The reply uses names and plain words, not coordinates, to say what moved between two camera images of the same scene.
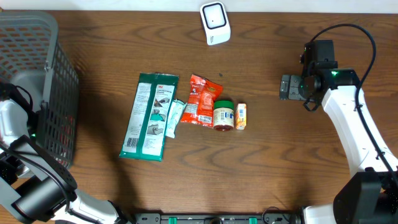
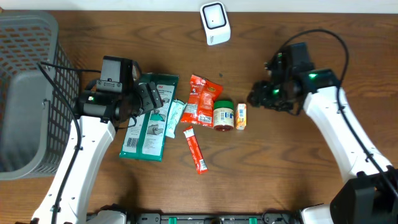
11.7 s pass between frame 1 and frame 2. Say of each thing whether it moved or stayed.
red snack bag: stayed
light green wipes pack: stayed
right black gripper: moved
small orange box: stayed
